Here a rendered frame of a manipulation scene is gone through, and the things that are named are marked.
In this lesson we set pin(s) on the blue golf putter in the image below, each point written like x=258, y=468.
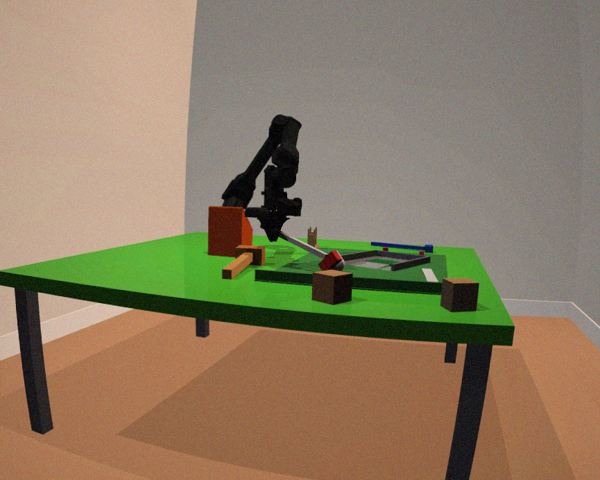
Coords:
x=427, y=248

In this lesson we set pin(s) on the dark green translucent mat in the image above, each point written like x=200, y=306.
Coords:
x=310, y=263

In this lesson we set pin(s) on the white flat bar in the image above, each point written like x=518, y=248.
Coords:
x=429, y=275

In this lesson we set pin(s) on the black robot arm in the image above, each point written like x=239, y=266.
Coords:
x=284, y=132

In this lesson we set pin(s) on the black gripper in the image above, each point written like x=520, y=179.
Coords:
x=268, y=219

